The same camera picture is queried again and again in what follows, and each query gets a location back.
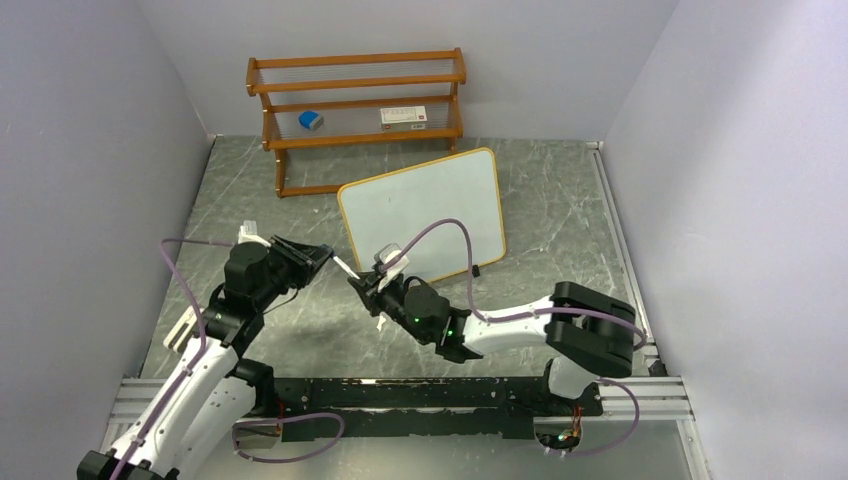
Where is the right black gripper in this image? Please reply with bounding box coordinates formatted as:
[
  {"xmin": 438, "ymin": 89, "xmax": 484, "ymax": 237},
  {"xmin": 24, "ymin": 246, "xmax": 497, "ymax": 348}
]
[{"xmin": 348, "ymin": 271, "xmax": 431, "ymax": 344}]

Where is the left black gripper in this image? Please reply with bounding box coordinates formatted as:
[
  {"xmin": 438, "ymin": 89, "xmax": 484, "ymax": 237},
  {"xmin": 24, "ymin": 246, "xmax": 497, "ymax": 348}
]
[{"xmin": 253, "ymin": 233, "xmax": 331, "ymax": 308}]

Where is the white marker pen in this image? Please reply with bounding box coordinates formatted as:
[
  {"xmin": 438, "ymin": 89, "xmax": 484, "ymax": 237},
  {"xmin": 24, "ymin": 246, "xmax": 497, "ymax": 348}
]
[{"xmin": 331, "ymin": 254, "xmax": 359, "ymax": 279}]

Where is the whiteboard with yellow frame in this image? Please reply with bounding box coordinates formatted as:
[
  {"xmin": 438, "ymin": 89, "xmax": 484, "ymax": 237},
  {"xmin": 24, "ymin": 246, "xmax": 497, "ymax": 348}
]
[{"xmin": 337, "ymin": 147, "xmax": 507, "ymax": 271}]

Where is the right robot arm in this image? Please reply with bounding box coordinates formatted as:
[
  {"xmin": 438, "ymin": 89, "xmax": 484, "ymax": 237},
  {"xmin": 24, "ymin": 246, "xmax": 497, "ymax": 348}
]
[{"xmin": 347, "ymin": 272, "xmax": 646, "ymax": 414}]

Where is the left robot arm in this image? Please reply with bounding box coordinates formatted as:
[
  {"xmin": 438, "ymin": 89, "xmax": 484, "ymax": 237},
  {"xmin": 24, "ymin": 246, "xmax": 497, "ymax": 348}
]
[{"xmin": 76, "ymin": 236, "xmax": 333, "ymax": 479}]

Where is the blue whiteboard eraser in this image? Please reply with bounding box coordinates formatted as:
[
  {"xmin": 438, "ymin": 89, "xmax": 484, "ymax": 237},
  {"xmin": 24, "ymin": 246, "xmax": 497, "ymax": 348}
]
[{"xmin": 298, "ymin": 110, "xmax": 324, "ymax": 131}]

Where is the wooden two-tier shelf rack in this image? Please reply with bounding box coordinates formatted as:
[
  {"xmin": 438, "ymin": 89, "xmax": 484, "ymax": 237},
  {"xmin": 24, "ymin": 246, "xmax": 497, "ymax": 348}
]
[{"xmin": 245, "ymin": 47, "xmax": 467, "ymax": 198}]

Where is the white cardboard box red label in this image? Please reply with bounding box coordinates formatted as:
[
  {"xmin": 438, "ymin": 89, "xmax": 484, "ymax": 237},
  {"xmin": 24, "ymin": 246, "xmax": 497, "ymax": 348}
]
[{"xmin": 379, "ymin": 105, "xmax": 428, "ymax": 132}]

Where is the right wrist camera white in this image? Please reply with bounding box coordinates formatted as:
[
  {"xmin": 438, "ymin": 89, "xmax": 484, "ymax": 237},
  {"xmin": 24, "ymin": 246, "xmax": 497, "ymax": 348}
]
[{"xmin": 374, "ymin": 243, "xmax": 409, "ymax": 292}]

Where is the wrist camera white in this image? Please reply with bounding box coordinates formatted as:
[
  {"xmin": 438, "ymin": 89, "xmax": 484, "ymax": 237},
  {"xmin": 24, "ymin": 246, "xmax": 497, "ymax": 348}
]
[
  {"xmin": 237, "ymin": 220, "xmax": 271, "ymax": 247},
  {"xmin": 374, "ymin": 243, "xmax": 409, "ymax": 292}
]

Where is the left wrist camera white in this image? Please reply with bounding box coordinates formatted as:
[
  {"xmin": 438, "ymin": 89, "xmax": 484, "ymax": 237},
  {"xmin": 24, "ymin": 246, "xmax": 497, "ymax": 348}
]
[{"xmin": 237, "ymin": 220, "xmax": 271, "ymax": 247}]

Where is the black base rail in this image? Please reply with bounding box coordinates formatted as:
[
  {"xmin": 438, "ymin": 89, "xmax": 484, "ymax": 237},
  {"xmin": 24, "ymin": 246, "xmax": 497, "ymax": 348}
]
[{"xmin": 250, "ymin": 376, "xmax": 603, "ymax": 440}]

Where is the aluminium frame rail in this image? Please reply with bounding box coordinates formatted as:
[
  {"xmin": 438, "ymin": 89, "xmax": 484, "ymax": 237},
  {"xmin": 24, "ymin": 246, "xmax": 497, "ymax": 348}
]
[{"xmin": 107, "ymin": 377, "xmax": 695, "ymax": 426}]

